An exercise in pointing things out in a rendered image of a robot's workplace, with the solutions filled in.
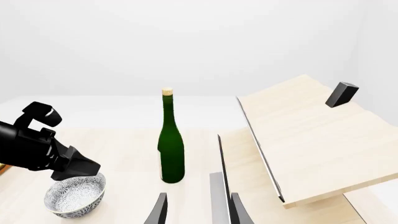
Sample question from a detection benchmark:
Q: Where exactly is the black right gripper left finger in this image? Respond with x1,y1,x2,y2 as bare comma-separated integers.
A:
143,192,169,224

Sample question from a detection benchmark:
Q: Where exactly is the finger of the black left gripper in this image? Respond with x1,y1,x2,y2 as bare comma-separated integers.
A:
50,146,102,181

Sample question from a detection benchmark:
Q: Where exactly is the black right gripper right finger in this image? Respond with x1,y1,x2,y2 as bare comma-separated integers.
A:
231,192,256,224

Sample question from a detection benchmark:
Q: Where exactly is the blue-white patterned bowl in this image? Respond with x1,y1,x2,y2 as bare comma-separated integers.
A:
43,172,107,220

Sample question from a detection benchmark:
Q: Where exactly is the pale wooden cabinet drawer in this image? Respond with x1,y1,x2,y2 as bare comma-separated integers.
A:
216,127,283,224

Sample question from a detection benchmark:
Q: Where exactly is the pale wooden cabinet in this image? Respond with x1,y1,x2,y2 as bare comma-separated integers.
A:
235,73,398,224

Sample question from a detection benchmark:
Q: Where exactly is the black plate on stalk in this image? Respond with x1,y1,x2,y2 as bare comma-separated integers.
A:
14,101,63,129

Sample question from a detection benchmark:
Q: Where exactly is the green wine bottle with cork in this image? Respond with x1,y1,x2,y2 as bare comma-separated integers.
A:
157,86,186,185

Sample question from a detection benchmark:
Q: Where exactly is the dark grey block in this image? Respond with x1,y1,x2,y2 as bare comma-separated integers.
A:
325,81,360,108

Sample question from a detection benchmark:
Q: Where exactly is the grey drawer handle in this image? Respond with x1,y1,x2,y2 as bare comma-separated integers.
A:
209,172,233,224

